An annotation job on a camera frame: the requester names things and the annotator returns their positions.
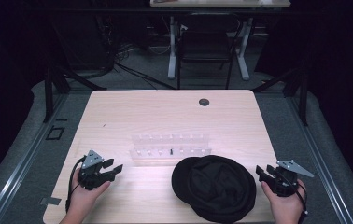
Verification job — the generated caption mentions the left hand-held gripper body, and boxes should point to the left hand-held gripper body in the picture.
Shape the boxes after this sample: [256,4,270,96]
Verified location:
[77,149,117,191]

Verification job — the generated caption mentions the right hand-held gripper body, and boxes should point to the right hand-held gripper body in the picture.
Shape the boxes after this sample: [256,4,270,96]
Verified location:
[269,160,315,198]

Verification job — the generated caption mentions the black cloth hat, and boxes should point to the black cloth hat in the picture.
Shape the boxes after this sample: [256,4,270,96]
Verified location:
[171,154,257,224]

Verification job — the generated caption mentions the person's left hand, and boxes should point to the person's left hand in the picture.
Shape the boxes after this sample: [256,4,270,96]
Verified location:
[67,170,112,217]

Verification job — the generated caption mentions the person's right hand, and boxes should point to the person's right hand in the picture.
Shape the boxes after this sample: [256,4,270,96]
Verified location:
[261,181,307,223]

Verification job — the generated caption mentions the grey tape piece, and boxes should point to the grey tape piece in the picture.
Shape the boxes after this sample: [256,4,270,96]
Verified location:
[38,196,63,206]

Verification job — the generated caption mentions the clear acrylic peg rack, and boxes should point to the clear acrylic peg rack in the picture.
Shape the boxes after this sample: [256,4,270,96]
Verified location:
[129,133,213,161]

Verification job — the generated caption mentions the black tape square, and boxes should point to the black tape square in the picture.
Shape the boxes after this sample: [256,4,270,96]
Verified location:
[45,125,65,141]

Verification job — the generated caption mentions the black metal stand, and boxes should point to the black metal stand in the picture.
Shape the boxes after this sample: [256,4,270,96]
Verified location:
[43,60,107,124]
[251,64,310,127]

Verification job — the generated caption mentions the black chair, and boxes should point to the black chair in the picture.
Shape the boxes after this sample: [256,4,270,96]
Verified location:
[176,12,242,91]

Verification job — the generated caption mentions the white-legged desk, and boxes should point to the white-legged desk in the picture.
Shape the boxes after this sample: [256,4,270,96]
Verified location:
[149,0,291,81]

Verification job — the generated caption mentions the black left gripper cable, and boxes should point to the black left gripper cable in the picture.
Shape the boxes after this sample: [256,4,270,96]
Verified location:
[64,156,87,213]

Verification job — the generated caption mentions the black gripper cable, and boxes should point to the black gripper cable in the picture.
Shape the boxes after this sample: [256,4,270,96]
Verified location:
[295,183,309,224]
[64,156,87,213]

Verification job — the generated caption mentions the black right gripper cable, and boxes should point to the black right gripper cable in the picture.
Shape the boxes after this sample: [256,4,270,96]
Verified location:
[295,183,309,224]

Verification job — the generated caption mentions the aluminium floor rail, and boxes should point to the aluminium floor rail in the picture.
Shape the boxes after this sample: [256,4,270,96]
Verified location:
[0,92,70,224]
[288,94,353,224]

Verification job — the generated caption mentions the black floor cables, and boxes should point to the black floor cables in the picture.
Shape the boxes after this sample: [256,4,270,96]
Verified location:
[96,18,178,91]

